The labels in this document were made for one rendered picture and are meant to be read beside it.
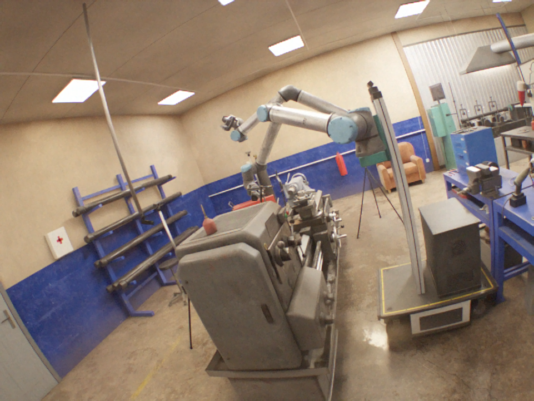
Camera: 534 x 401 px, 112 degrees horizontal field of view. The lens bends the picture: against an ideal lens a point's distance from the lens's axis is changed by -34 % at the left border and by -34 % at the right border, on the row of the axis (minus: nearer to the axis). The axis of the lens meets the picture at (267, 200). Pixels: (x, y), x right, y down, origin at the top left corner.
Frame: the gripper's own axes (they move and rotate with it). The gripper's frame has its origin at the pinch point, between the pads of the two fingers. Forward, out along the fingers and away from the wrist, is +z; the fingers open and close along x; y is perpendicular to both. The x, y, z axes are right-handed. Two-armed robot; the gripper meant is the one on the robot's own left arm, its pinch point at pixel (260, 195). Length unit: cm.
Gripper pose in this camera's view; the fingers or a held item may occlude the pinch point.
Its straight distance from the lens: 198.2
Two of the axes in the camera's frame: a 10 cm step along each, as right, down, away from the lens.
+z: 3.3, 2.9, -9.0
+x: 9.4, -1.0, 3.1
